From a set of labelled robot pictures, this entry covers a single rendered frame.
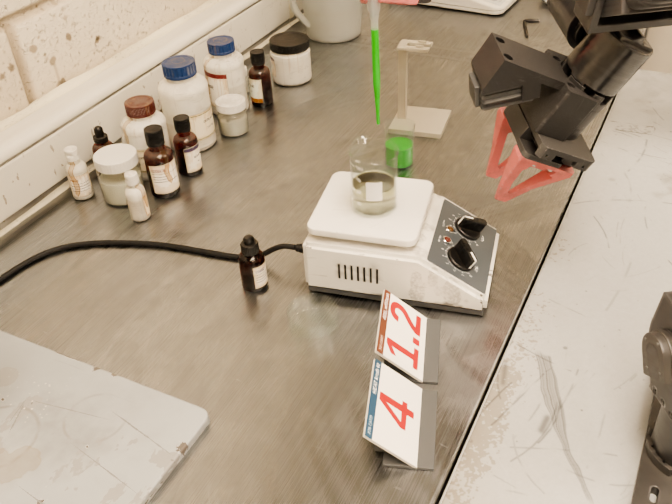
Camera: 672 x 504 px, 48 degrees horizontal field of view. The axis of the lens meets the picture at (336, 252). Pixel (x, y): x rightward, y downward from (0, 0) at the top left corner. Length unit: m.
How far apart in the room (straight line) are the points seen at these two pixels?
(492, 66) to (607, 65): 0.10
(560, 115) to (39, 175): 0.67
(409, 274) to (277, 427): 0.21
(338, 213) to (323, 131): 0.36
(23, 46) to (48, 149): 0.13
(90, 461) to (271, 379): 0.18
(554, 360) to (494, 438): 0.12
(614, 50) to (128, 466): 0.56
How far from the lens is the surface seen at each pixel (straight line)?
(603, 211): 1.00
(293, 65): 1.28
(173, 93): 1.09
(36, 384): 0.80
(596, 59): 0.72
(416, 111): 1.19
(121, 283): 0.90
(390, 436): 0.67
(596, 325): 0.83
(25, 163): 1.05
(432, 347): 0.77
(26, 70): 1.09
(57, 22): 1.12
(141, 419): 0.73
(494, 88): 0.70
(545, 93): 0.74
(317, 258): 0.80
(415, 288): 0.80
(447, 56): 1.40
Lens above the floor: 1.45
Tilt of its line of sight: 38 degrees down
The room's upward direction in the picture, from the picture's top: 3 degrees counter-clockwise
